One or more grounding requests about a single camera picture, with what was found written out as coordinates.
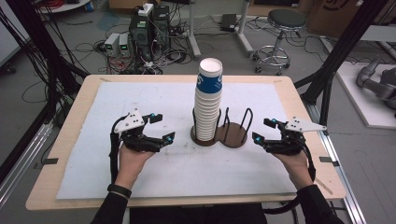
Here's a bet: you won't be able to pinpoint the black round stool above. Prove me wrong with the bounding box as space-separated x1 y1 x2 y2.
252 8 308 77

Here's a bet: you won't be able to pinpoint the round white table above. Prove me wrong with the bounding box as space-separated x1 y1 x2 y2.
36 0 92 14

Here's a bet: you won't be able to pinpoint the grey desk leg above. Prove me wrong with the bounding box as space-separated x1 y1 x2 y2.
235 0 255 58
186 0 203 61

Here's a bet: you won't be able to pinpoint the white platform board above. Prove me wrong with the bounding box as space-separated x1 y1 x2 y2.
335 61 396 131

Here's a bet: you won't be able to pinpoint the aluminium rail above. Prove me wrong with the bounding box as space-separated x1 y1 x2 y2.
305 102 369 224
0 120 54 208

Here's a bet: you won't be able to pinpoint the brown cardboard box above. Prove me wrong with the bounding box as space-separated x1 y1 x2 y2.
305 0 396 40

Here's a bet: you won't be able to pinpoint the black box on floor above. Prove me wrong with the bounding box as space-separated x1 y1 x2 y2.
219 13 238 33

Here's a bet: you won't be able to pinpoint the white power strip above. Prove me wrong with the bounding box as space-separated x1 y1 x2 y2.
137 3 155 18

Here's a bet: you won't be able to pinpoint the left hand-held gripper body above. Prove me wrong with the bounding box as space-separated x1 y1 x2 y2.
112 107 163 154

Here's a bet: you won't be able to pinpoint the person's right hand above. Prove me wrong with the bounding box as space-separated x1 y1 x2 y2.
273 150 315 191

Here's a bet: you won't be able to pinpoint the hand-held gripper cable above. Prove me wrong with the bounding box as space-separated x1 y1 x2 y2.
263 138 318 217
108 115 126 185

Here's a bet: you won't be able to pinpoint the electronics boxes with cables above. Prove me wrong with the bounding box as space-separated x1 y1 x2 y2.
92 18 195 76

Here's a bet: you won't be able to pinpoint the grey bench power supply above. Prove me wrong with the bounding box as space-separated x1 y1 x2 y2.
118 33 132 58
104 32 121 58

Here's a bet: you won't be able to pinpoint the white table mat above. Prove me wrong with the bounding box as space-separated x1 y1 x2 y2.
55 81 299 201

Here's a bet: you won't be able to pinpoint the person's left hand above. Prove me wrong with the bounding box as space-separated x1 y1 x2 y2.
114 143 156 190

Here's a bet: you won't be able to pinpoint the stack of paper cups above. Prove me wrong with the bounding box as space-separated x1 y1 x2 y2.
192 57 224 143

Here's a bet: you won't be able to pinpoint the right hand-held gripper cable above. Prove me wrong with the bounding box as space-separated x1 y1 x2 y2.
263 138 318 217

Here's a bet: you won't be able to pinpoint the black computer tower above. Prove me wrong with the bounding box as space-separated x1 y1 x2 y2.
128 12 154 63
151 5 172 51

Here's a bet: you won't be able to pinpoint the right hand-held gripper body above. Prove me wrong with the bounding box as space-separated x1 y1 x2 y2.
263 115 328 156

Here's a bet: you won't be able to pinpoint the left hand-held gripper cable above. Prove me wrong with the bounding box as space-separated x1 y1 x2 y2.
108 115 126 185

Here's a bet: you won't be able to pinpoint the brown wooden cup rack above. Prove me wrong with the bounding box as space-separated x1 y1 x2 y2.
190 106 254 149

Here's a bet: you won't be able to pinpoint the black wristband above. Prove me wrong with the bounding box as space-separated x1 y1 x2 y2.
106 183 133 200

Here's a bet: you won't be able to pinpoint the black frame post with cables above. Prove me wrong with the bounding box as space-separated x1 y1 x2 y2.
0 0 91 125

